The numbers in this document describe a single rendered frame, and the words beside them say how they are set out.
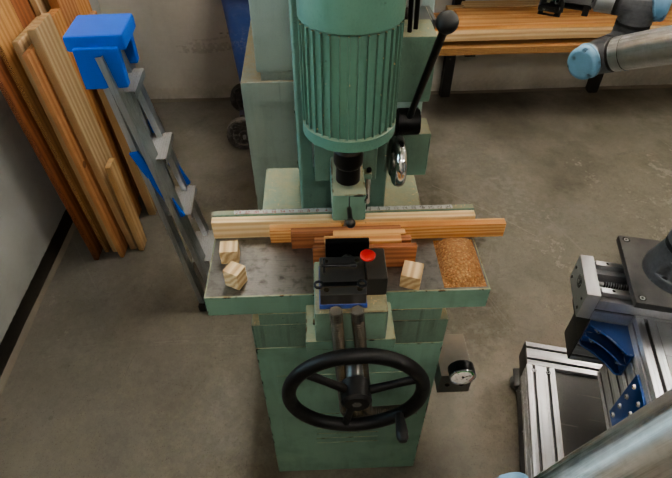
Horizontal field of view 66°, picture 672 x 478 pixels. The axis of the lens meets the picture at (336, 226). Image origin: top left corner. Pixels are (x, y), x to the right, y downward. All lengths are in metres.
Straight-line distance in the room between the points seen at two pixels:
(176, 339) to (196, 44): 1.92
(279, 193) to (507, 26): 1.91
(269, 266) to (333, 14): 0.56
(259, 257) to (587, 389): 1.20
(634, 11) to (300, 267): 0.93
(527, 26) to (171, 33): 2.03
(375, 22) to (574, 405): 1.40
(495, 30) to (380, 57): 2.20
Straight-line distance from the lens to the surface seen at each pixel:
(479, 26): 3.02
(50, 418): 2.19
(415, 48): 1.14
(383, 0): 0.83
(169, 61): 3.54
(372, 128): 0.93
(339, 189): 1.06
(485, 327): 2.23
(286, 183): 1.52
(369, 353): 0.94
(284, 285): 1.11
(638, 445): 0.69
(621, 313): 1.47
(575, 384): 1.93
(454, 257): 1.14
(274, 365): 1.31
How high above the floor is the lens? 1.74
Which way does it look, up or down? 43 degrees down
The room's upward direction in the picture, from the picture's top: straight up
